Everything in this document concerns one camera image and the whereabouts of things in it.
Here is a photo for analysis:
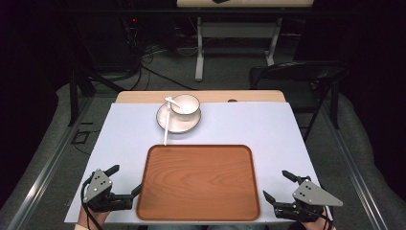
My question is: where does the pale lavender table mat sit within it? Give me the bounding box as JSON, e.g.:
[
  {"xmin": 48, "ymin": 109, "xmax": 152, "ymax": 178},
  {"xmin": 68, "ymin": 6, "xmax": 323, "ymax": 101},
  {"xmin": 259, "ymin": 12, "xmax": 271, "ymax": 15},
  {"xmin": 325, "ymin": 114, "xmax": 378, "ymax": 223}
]
[{"xmin": 63, "ymin": 102, "xmax": 333, "ymax": 224}]

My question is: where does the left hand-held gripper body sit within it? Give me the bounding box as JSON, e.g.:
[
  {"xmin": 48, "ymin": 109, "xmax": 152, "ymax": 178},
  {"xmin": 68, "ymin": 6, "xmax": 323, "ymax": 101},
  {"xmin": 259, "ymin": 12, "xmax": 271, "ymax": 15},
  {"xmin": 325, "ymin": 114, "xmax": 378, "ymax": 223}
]
[{"xmin": 81, "ymin": 169, "xmax": 133, "ymax": 214}]

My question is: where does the black floor socket frame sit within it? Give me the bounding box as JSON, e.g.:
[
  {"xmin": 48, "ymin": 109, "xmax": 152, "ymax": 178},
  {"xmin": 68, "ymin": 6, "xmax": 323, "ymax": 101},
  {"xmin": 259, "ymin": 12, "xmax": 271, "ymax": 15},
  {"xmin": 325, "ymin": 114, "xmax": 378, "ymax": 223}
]
[{"xmin": 70, "ymin": 128, "xmax": 92, "ymax": 146}]

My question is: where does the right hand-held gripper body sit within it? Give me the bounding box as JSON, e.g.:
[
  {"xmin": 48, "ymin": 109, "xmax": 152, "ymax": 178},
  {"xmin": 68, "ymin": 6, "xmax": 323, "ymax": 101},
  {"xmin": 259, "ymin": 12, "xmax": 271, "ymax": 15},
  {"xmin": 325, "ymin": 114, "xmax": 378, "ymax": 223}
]
[{"xmin": 273, "ymin": 175, "xmax": 345, "ymax": 223}]

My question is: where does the bundle of floor cables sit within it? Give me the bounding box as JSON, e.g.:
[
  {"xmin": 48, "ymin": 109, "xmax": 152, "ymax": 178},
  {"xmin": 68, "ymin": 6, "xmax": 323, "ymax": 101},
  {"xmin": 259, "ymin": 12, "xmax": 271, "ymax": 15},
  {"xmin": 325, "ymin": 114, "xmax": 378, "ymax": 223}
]
[{"xmin": 125, "ymin": 44, "xmax": 196, "ymax": 92}]

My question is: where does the white saucer with dark rim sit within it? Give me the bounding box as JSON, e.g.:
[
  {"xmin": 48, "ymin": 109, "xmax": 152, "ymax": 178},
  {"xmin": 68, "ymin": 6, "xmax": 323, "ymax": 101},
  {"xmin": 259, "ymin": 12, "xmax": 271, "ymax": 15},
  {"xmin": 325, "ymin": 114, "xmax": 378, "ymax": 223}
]
[{"xmin": 155, "ymin": 103, "xmax": 202, "ymax": 134}]

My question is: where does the brown wooden tray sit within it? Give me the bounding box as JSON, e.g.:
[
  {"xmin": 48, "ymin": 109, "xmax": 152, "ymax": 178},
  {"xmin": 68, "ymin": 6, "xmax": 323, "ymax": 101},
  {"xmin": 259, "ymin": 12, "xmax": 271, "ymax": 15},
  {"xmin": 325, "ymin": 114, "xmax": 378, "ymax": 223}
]
[{"xmin": 136, "ymin": 144, "xmax": 261, "ymax": 222}]

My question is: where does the black metal stand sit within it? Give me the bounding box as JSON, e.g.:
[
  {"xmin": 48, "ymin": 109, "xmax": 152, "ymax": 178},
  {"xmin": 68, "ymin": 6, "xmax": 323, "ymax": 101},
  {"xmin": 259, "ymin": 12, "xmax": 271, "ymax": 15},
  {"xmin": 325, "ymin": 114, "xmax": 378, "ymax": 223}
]
[{"xmin": 68, "ymin": 68, "xmax": 125, "ymax": 127}]

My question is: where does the person's left hand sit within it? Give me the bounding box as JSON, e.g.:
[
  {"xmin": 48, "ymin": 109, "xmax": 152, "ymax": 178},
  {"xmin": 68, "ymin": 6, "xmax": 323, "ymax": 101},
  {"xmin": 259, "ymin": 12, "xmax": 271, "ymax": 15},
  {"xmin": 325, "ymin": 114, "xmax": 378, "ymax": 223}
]
[{"xmin": 78, "ymin": 204, "xmax": 111, "ymax": 230}]

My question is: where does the black folding chair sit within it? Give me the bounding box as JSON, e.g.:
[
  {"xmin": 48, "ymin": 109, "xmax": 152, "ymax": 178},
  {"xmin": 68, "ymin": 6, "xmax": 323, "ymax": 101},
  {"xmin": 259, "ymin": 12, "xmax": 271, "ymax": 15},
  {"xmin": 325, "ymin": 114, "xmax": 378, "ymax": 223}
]
[{"xmin": 248, "ymin": 60, "xmax": 350, "ymax": 142}]

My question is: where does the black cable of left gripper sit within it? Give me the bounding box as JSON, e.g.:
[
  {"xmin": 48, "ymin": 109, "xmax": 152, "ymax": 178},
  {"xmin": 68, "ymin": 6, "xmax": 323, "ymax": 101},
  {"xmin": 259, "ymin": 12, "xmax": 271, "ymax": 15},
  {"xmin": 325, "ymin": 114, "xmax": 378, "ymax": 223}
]
[{"xmin": 79, "ymin": 176, "xmax": 104, "ymax": 230}]

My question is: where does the light wooden table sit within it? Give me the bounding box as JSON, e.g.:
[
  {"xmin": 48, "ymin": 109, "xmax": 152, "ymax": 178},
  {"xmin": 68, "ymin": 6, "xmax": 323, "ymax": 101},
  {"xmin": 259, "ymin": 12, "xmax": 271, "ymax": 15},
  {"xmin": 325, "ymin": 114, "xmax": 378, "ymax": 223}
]
[{"xmin": 114, "ymin": 89, "xmax": 286, "ymax": 104}]

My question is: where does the white bowl with dark rim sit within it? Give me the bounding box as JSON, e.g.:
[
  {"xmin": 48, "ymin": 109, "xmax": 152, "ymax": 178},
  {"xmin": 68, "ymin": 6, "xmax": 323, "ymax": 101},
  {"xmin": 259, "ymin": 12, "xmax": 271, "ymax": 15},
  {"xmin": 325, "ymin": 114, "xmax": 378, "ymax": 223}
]
[{"xmin": 169, "ymin": 93, "xmax": 201, "ymax": 123}]

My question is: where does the metal floor rail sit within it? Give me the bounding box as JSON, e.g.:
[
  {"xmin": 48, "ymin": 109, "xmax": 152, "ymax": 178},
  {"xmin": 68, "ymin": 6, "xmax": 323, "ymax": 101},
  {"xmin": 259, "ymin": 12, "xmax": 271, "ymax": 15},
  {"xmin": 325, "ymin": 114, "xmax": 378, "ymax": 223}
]
[
  {"xmin": 6, "ymin": 95, "xmax": 94, "ymax": 230},
  {"xmin": 319, "ymin": 95, "xmax": 390, "ymax": 230}
]

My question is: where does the beige background tabletop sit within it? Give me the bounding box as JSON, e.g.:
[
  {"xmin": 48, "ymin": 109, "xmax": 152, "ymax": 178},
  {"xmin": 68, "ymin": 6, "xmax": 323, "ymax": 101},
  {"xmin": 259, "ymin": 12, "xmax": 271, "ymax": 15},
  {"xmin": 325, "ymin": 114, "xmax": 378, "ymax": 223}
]
[{"xmin": 176, "ymin": 0, "xmax": 314, "ymax": 9}]

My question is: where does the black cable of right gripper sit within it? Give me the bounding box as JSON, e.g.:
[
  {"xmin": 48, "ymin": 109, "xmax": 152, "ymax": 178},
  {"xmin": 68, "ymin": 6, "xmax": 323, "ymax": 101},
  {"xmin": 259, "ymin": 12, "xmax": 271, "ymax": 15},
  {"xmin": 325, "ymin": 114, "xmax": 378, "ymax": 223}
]
[{"xmin": 320, "ymin": 206, "xmax": 334, "ymax": 230}]

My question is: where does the white metal table frame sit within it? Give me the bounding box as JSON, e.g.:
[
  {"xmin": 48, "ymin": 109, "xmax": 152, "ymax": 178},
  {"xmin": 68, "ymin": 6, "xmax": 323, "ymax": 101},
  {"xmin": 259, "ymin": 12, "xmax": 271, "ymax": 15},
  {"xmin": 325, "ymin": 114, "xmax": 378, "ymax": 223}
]
[{"xmin": 194, "ymin": 16, "xmax": 283, "ymax": 82}]

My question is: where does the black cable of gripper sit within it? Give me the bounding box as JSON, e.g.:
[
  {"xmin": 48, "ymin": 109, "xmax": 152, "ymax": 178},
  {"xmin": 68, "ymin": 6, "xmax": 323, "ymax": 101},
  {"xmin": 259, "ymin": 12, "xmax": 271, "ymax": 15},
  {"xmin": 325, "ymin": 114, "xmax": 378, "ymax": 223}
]
[
  {"xmin": 79, "ymin": 176, "xmax": 104, "ymax": 230},
  {"xmin": 320, "ymin": 206, "xmax": 334, "ymax": 230}
]

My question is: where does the white spoon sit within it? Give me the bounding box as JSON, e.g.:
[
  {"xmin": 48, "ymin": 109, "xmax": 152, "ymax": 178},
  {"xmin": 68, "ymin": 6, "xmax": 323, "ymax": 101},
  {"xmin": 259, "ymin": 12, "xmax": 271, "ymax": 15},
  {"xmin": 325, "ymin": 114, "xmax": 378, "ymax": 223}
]
[
  {"xmin": 164, "ymin": 96, "xmax": 185, "ymax": 111},
  {"xmin": 163, "ymin": 101, "xmax": 171, "ymax": 147}
]

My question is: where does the person's right hand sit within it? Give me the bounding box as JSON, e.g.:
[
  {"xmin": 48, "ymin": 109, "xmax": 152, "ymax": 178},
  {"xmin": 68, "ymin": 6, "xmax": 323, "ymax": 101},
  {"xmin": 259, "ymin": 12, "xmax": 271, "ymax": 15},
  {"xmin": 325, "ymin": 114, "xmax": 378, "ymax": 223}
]
[{"xmin": 300, "ymin": 207, "xmax": 334, "ymax": 230}]

